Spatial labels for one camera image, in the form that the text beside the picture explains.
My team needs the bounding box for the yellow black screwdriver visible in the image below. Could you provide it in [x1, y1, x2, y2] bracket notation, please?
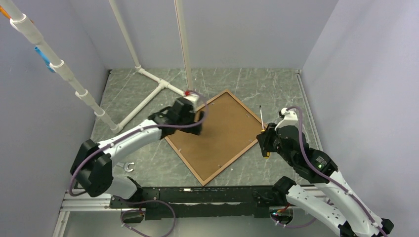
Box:
[259, 105, 270, 159]

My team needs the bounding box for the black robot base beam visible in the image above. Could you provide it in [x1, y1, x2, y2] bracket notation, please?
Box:
[109, 185, 288, 220]

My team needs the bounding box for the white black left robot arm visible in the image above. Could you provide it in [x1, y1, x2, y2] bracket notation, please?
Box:
[69, 91, 208, 207]

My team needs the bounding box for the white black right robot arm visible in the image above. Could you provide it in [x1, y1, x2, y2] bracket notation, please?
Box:
[256, 123, 394, 237]

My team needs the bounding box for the white PVC pipe stand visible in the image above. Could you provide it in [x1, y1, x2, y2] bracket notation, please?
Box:
[0, 0, 196, 134]

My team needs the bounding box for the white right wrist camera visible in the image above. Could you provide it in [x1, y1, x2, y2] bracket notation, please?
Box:
[275, 108, 298, 129]

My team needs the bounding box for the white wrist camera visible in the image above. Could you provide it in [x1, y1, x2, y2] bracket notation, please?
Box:
[184, 90, 200, 108]
[275, 108, 298, 129]

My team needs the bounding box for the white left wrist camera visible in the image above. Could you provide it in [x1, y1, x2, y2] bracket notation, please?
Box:
[184, 90, 200, 108]

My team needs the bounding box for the aluminium table edge rail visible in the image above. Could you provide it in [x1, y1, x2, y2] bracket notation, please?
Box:
[294, 69, 324, 151]

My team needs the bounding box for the aluminium front rail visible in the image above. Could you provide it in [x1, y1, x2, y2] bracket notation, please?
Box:
[52, 192, 112, 237]

